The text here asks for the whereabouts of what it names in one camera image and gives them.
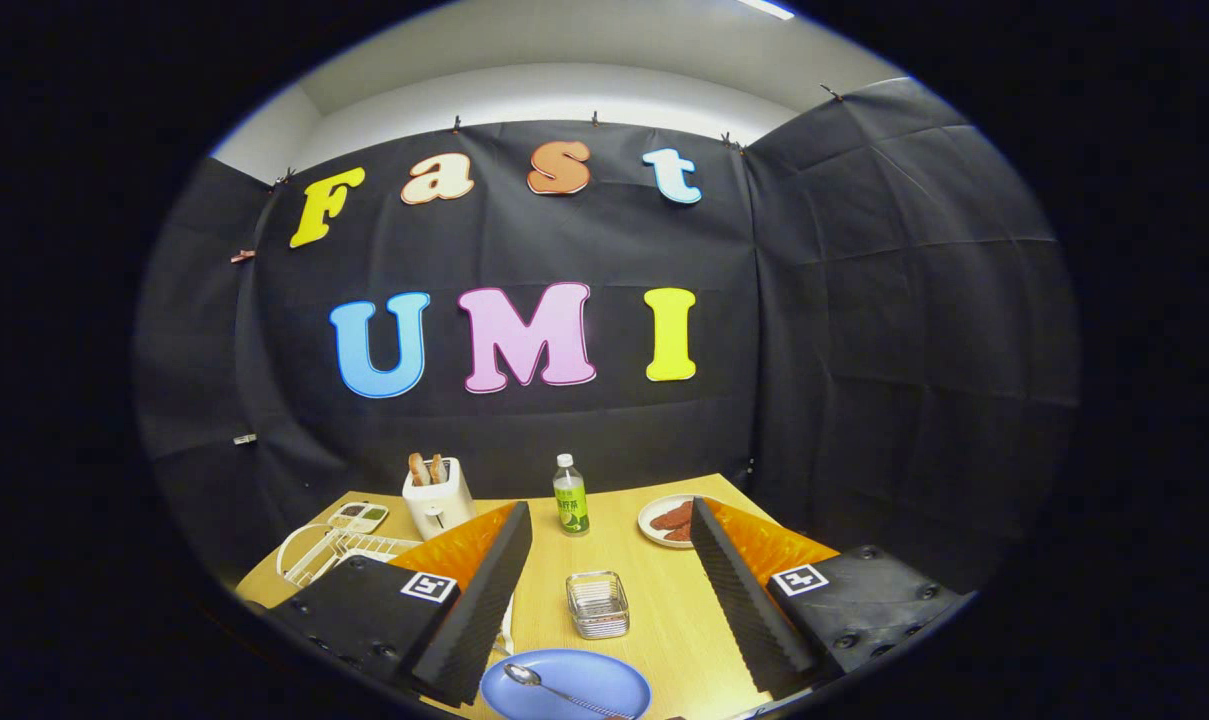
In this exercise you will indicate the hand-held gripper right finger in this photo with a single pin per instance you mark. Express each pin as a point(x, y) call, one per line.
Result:
point(749, 610)

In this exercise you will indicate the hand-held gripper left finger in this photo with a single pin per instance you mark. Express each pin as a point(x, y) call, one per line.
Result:
point(474, 625)

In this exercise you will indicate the metal spoon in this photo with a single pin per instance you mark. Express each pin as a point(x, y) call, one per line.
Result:
point(521, 674)

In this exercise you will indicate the blue plate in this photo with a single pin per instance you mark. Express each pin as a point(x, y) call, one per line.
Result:
point(604, 675)

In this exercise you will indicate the small white dish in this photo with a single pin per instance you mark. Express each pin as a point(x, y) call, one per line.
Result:
point(654, 534)

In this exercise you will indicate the red meat piece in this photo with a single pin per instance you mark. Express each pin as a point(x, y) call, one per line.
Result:
point(679, 533)
point(672, 515)

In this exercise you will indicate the white toaster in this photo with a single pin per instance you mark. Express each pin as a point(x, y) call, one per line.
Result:
point(439, 510)

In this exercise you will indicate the green label drink bottle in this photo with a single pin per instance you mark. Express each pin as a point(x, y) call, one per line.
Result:
point(571, 510)

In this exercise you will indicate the divided white snack tray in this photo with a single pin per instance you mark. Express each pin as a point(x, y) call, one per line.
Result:
point(359, 518)

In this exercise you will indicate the toast slice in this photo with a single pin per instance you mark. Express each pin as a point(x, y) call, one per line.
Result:
point(437, 469)
point(419, 469)

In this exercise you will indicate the black backdrop cloth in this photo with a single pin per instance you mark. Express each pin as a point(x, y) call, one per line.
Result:
point(614, 240)

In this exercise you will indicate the ceiling light strip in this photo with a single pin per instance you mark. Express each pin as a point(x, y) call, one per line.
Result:
point(764, 8)

